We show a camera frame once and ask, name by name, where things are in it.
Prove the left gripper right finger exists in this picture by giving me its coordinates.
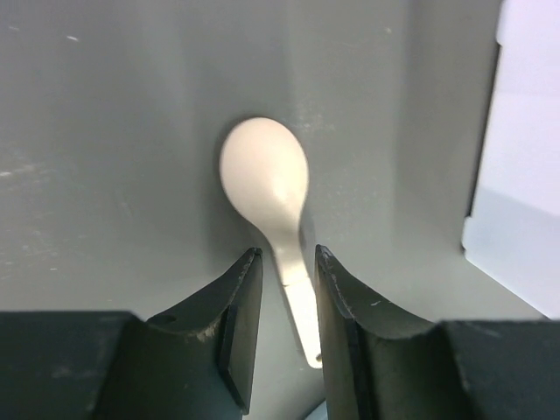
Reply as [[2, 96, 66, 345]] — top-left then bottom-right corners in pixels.
[[315, 245, 559, 419]]

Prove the white compartment utensil container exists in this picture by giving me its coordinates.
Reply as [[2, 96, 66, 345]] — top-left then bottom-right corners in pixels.
[[462, 1, 559, 319]]

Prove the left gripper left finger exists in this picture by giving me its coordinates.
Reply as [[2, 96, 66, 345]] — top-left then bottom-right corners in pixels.
[[1, 248, 263, 419]]

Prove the beige wooden spoon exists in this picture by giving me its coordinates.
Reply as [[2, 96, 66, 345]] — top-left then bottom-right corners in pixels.
[[219, 117, 322, 369]]

